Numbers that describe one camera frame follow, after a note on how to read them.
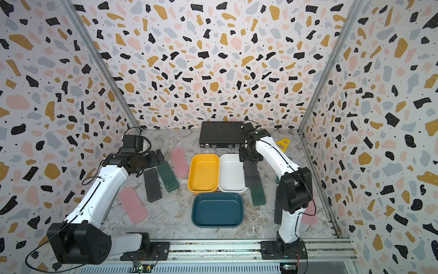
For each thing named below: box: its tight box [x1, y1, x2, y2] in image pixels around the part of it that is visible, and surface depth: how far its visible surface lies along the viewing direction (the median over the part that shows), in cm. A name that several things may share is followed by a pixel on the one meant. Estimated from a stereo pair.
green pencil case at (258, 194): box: [249, 178, 267, 207], surface depth 92 cm
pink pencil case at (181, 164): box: [171, 147, 189, 178], surface depth 106 cm
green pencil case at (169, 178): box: [156, 160, 180, 193], surface depth 98 cm
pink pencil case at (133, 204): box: [118, 186, 148, 225], surface depth 85 cm
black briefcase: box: [199, 121, 245, 153], surface depth 122 cm
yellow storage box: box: [187, 153, 220, 194], surface depth 100 cm
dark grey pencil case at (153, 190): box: [143, 167, 163, 203], surface depth 94 cm
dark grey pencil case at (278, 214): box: [273, 200, 283, 225], surface depth 87 cm
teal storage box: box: [191, 192, 245, 229], surface depth 87 cm
